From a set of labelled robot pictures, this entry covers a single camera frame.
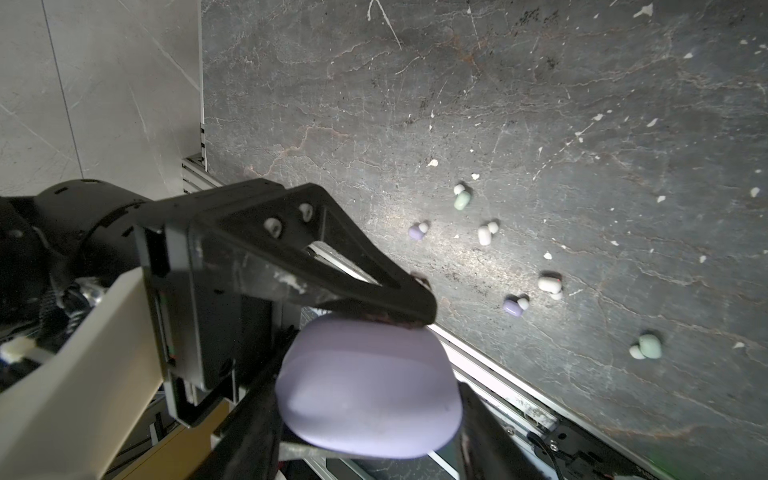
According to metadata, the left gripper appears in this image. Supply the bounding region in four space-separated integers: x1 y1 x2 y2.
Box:
135 180 437 427

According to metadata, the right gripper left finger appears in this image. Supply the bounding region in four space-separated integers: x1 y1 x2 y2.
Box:
189 335 295 479

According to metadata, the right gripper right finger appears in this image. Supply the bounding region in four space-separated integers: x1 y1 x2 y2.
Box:
457 382 546 480

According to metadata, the purple earbud charging case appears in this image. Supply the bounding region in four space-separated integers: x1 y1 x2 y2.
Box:
275 314 463 459

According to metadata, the purple earbud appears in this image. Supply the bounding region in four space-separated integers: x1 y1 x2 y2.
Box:
408 222 430 241
502 296 530 317

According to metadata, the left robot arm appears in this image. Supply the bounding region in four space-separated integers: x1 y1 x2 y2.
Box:
1 179 437 427

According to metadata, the white earbud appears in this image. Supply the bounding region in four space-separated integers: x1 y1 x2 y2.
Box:
537 275 564 300
477 221 500 246

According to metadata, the green earbud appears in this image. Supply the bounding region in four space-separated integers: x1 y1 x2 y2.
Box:
629 334 663 360
453 183 472 211

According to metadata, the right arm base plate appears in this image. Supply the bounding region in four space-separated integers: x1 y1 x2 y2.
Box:
526 420 658 480

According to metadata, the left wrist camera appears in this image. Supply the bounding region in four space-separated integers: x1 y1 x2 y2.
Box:
1 268 162 479

